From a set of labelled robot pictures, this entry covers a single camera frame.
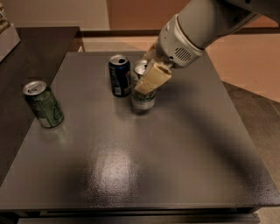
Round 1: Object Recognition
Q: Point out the green soda can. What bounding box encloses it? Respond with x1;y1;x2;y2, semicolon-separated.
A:
23;80;64;128

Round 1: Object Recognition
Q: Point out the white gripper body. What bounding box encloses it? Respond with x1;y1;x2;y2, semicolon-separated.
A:
156;13;204;67

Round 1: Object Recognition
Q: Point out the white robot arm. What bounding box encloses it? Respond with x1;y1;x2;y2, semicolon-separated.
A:
135;0;280;95

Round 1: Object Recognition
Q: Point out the white 7up can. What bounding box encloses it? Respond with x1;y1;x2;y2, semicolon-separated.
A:
131;59;156;110

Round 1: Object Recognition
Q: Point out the blue pepsi can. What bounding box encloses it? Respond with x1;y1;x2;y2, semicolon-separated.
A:
108;54;130;97

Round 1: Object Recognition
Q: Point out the white box on counter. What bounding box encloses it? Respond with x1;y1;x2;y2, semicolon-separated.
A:
0;24;21;62

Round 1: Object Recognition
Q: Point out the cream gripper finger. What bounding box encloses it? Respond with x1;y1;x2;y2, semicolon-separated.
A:
134;59;172;95
143;41;158;60

